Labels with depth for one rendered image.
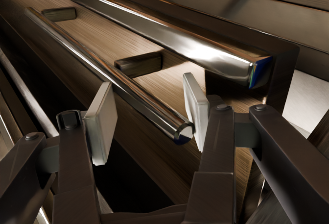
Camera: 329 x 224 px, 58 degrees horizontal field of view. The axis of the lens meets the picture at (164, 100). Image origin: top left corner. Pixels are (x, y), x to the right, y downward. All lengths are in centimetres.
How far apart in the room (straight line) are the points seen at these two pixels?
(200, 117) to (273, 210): 12
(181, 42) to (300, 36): 14
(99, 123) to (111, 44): 19
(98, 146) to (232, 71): 9
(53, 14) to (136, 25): 19
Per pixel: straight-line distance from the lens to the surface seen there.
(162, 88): 28
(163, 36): 22
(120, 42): 33
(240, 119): 16
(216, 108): 16
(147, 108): 19
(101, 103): 18
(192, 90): 18
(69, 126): 16
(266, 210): 26
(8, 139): 46
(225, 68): 18
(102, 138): 17
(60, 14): 43
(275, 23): 33
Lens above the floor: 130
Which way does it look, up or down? 1 degrees down
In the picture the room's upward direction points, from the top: 144 degrees counter-clockwise
